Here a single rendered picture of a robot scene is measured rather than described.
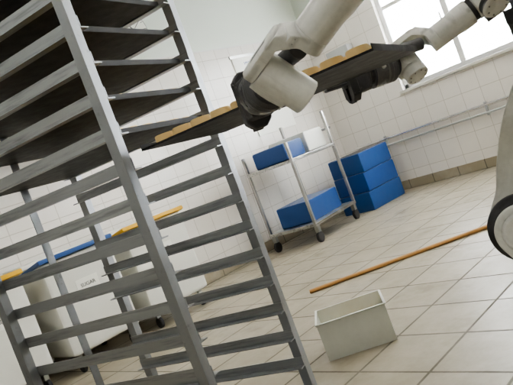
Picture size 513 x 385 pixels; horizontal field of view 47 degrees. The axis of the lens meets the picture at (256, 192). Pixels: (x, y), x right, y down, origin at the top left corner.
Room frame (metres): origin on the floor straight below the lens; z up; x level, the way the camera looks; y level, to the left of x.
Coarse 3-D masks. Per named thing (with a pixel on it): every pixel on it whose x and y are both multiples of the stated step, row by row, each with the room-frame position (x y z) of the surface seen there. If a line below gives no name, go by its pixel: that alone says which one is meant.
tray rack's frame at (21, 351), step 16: (80, 176) 2.11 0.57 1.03; (96, 240) 2.09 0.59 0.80; (48, 256) 1.91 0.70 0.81; (0, 288) 1.71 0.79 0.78; (64, 288) 1.92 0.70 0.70; (0, 304) 1.70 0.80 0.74; (128, 304) 2.10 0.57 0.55; (16, 320) 1.72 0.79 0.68; (16, 336) 1.70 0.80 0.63; (80, 336) 1.91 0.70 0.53; (16, 352) 1.70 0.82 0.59; (32, 368) 1.71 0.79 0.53; (96, 368) 1.92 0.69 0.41; (32, 384) 1.70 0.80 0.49; (96, 384) 1.90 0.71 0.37
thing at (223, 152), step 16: (176, 16) 1.80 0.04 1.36; (192, 64) 1.79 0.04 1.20; (192, 80) 1.80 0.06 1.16; (208, 96) 1.81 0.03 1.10; (224, 144) 1.80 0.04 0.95; (224, 160) 1.79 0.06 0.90; (240, 192) 1.79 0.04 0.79; (240, 208) 1.80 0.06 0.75; (256, 224) 1.81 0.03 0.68; (256, 240) 1.79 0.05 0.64; (272, 272) 1.80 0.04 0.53; (272, 288) 1.79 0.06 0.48; (288, 320) 1.79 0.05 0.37; (304, 352) 1.81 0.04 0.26; (304, 368) 1.79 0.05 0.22; (304, 384) 1.80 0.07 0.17
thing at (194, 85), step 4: (196, 80) 1.79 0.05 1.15; (188, 84) 1.80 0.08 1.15; (192, 84) 1.79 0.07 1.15; (196, 84) 1.79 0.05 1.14; (192, 88) 1.80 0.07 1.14; (196, 88) 1.79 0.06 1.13; (200, 88) 1.78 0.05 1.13; (188, 92) 1.78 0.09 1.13; (192, 92) 1.80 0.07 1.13; (180, 96) 1.79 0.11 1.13; (184, 96) 1.81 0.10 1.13; (172, 100) 1.81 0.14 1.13; (176, 100) 1.83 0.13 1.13; (164, 104) 1.82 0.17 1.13; (168, 104) 1.85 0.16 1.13; (156, 108) 1.85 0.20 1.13; (148, 112) 1.87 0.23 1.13; (140, 116) 1.88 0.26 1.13; (132, 120) 1.90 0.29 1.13; (124, 124) 1.92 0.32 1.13
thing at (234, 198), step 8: (216, 200) 1.83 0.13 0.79; (224, 200) 1.81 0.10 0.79; (232, 200) 1.80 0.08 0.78; (240, 200) 1.79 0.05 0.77; (200, 208) 1.86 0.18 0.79; (208, 208) 1.85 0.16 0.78; (216, 208) 1.83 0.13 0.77; (176, 216) 1.91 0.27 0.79; (184, 216) 1.90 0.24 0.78; (192, 216) 1.88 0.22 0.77; (160, 224) 1.95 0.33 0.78; (168, 224) 1.93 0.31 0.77; (176, 224) 1.88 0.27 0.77; (128, 232) 2.02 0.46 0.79; (136, 232) 2.00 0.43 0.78; (104, 240) 2.07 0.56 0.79; (112, 240) 2.06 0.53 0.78; (120, 240) 2.04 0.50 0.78; (96, 248) 2.10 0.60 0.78
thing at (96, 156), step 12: (180, 120) 1.69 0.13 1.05; (132, 132) 1.49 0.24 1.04; (144, 132) 1.58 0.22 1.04; (156, 132) 1.68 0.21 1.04; (132, 144) 1.76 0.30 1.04; (84, 156) 1.60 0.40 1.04; (96, 156) 1.71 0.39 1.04; (108, 156) 1.83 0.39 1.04; (60, 168) 1.68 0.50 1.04; (72, 168) 1.79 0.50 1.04; (84, 168) 1.92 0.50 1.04; (36, 180) 1.76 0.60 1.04; (48, 180) 1.89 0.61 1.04; (60, 180) 2.04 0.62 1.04; (0, 192) 1.73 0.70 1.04; (12, 192) 1.85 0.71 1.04
